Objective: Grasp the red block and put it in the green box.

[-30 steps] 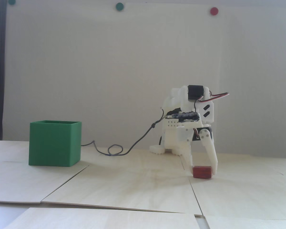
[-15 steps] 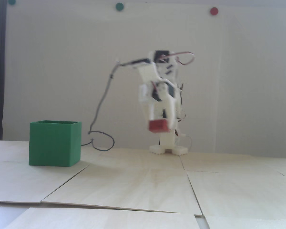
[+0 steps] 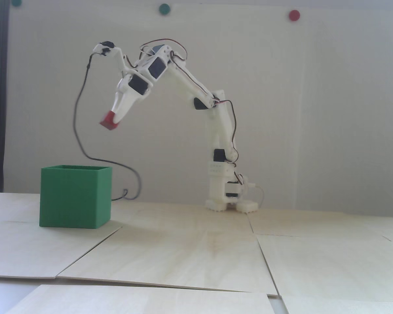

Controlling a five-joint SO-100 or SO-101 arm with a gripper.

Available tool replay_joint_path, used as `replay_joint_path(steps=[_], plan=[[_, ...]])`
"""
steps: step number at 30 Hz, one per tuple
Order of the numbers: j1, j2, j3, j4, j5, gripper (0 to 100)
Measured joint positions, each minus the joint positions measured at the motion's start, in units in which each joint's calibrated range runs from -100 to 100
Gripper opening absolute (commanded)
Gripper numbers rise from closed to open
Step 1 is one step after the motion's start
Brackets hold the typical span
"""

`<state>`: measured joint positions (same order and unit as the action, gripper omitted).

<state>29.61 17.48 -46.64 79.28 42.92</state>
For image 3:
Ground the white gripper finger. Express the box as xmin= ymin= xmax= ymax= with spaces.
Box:
xmin=110 ymin=92 xmax=122 ymax=113
xmin=113 ymin=93 xmax=140 ymax=124

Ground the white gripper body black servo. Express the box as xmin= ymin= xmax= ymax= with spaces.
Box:
xmin=117 ymin=68 xmax=153 ymax=98

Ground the red block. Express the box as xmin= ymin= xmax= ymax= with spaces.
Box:
xmin=99 ymin=111 xmax=120 ymax=131

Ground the green box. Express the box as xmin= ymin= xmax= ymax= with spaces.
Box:
xmin=39 ymin=165 xmax=113 ymax=229

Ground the white backdrop board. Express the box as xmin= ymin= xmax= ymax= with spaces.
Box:
xmin=7 ymin=0 xmax=393 ymax=217

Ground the dark grey camera cable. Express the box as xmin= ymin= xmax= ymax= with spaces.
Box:
xmin=72 ymin=54 xmax=142 ymax=201

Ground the wrist camera on white bracket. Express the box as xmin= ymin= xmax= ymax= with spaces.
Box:
xmin=93 ymin=41 xmax=129 ymax=74

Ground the red black servo wire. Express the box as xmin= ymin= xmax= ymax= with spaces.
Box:
xmin=140 ymin=39 xmax=188 ymax=71
xmin=213 ymin=93 xmax=239 ymax=166

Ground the dark window frame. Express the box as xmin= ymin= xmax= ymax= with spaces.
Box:
xmin=0 ymin=0 xmax=9 ymax=193

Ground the white base cable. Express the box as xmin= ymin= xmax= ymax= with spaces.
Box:
xmin=253 ymin=184 xmax=266 ymax=209

